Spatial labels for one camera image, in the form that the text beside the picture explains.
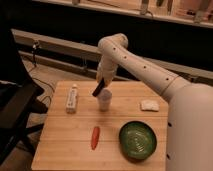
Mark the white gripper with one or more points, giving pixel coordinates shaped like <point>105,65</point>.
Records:
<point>104,76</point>

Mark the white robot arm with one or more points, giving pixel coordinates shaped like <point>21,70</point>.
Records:
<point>189,145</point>

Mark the green ceramic bowl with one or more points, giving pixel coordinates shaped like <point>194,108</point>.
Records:
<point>137,140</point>

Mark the orange carrot toy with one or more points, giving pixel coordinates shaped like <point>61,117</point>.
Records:
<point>95,137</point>

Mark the black office chair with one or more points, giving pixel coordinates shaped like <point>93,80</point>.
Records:
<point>14,117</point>

